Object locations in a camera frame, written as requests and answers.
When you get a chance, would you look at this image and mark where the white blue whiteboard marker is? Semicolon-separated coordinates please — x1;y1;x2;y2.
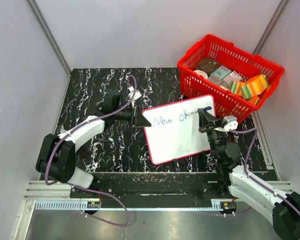
188;106;213;115

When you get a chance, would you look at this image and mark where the orange sponge pack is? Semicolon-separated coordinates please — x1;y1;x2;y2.
240;74;269;99

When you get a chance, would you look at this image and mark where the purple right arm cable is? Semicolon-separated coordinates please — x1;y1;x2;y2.
229;127;300;233

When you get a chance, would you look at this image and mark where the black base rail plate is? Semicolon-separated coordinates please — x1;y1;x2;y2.
69;172;248;201

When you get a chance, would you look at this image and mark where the brown round item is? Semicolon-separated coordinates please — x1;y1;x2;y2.
197;57;219;75

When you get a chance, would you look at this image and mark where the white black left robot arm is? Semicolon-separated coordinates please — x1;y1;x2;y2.
35;89;151;198

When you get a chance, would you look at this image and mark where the teal small box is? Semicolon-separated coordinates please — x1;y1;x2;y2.
210;65;232;80

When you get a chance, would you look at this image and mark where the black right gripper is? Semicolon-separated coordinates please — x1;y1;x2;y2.
198;108;224;159

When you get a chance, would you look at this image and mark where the yellow green sponge pack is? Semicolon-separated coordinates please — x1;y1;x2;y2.
229;81;245;97

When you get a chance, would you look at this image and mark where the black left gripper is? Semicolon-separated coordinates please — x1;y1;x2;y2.
113;103;151;129

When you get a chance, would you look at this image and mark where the pink framed whiteboard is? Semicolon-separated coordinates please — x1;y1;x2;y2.
142;94;216;165

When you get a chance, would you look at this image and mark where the red plastic shopping basket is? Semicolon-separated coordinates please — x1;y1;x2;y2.
177;34;285;123

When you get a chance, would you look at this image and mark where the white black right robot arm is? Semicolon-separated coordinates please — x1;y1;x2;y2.
197;107;300;240

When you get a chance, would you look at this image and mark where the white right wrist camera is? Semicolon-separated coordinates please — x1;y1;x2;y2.
223;115;239;132

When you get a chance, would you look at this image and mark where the pink white small box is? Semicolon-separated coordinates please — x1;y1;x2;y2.
222;71;243;88

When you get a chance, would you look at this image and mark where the white tape roll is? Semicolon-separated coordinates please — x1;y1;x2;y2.
194;69;209;79

